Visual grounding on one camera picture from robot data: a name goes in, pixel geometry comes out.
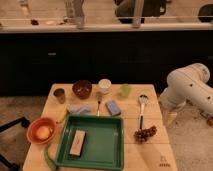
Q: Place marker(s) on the light green cup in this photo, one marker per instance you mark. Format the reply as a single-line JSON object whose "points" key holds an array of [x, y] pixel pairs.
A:
{"points": [[125, 90]]}

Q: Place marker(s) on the bunch of red grapes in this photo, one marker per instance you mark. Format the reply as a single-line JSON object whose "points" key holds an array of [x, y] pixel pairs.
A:
{"points": [[142, 135]]}

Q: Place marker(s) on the dark metal cup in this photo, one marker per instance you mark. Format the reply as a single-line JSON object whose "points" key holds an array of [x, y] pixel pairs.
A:
{"points": [[59, 94]]}

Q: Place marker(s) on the blue cloth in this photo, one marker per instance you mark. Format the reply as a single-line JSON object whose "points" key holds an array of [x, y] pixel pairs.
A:
{"points": [[78, 109]]}

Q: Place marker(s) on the green plastic tray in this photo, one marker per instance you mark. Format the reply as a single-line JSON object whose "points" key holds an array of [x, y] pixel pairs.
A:
{"points": [[103, 147]]}

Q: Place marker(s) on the white cup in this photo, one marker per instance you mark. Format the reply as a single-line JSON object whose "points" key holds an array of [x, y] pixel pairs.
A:
{"points": [[104, 85]]}

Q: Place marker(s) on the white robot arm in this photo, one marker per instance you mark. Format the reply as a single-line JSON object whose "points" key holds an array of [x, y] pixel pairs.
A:
{"points": [[187, 83]]}

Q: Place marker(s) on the white egg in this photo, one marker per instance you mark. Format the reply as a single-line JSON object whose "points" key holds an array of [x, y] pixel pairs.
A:
{"points": [[43, 133]]}

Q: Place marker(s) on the orange bowl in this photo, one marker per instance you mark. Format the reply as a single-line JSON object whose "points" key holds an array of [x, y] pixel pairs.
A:
{"points": [[35, 125]]}

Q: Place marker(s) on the black stand leg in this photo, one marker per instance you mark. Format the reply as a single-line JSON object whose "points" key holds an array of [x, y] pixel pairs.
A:
{"points": [[24, 123]]}

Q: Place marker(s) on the blue sponge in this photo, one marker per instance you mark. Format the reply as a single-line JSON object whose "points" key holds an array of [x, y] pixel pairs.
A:
{"points": [[113, 108]]}

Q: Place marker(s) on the dark red bowl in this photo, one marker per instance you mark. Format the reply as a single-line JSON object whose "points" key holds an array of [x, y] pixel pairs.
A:
{"points": [[82, 89]]}

